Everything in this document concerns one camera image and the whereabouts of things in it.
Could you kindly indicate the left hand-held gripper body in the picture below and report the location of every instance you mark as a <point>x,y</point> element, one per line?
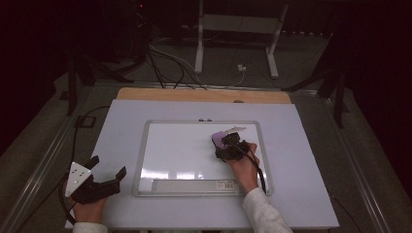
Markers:
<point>94,191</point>

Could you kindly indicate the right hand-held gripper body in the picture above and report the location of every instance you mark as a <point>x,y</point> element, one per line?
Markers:
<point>236,152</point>

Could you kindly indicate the black and purple whiteboard eraser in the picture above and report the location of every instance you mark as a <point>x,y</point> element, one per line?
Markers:
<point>218,138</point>

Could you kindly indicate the silver framed whiteboard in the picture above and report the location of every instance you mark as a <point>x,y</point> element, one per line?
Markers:
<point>181,152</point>

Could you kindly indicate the person's left hand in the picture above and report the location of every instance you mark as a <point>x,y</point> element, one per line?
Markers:
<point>89,212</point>

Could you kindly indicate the person's right hand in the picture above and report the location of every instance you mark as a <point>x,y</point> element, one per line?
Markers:
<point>244,174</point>

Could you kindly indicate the black square floor plate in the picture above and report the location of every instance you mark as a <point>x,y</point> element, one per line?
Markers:
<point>86,121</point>

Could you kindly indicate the black tripod stand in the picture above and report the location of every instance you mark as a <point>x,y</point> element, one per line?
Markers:
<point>84,74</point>
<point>333,87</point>

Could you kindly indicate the grey metal stand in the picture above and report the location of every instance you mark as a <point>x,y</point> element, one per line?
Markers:
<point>239,24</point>

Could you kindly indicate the dark device with red light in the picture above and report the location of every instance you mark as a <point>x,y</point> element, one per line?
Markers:
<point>140,5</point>

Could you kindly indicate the metal floor rail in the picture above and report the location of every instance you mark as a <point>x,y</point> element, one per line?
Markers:
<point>359,168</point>
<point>35,181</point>

